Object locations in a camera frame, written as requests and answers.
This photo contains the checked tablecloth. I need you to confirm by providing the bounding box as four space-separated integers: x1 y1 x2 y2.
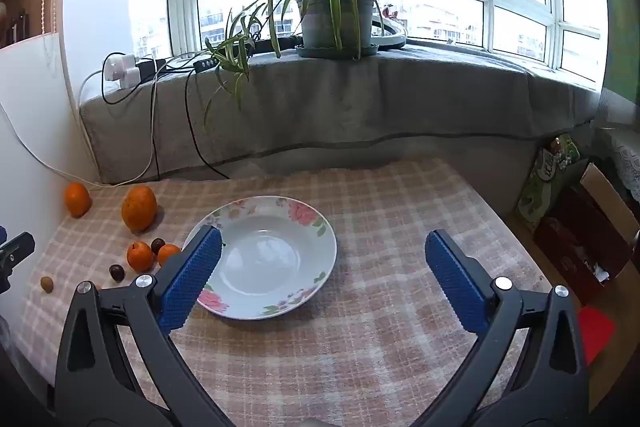
15 157 566 427

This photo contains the grey blanket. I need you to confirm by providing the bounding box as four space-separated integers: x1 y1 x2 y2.
80 42 601 185

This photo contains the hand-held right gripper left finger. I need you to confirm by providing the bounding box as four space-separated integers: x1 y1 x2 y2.
54 223 236 427

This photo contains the grey plant pot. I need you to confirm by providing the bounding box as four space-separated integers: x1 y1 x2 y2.
295 0 379 50

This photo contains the white board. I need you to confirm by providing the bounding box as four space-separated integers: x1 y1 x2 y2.
0 32 103 308

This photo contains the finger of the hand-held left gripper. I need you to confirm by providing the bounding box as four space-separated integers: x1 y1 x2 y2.
0 231 36 294

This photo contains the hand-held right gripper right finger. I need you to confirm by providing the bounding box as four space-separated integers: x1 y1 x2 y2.
425 229 591 427

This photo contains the large orange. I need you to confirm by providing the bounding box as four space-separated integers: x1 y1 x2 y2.
121 185 158 233

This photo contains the white lace cloth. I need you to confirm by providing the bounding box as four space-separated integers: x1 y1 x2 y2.
595 87 640 204

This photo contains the brown cardboard box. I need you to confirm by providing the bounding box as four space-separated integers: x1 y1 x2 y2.
532 162 640 306

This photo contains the red flat item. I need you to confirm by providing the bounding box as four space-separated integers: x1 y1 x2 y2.
577 307 616 366

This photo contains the black ring light arm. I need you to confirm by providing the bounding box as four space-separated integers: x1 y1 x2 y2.
249 35 304 54

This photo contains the green printed bag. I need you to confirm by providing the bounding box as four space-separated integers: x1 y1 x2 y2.
517 134 581 229

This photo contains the white ring light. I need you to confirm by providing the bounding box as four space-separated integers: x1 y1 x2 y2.
370 18 409 50

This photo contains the black power cable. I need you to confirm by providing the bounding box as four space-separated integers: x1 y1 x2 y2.
101 55 161 104

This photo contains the small tangerine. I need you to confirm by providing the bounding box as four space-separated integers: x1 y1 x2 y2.
157 244 182 267
126 241 155 273

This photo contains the black power strip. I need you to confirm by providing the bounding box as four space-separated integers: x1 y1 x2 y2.
135 59 167 80

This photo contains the white cable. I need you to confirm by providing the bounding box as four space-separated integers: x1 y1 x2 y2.
0 69 157 188

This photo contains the black controller cable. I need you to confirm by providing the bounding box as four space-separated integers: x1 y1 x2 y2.
184 66 232 180

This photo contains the white floral plate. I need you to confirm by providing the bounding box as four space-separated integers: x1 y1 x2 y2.
182 196 338 321

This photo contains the medium orange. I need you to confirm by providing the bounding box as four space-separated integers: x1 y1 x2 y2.
64 182 93 219

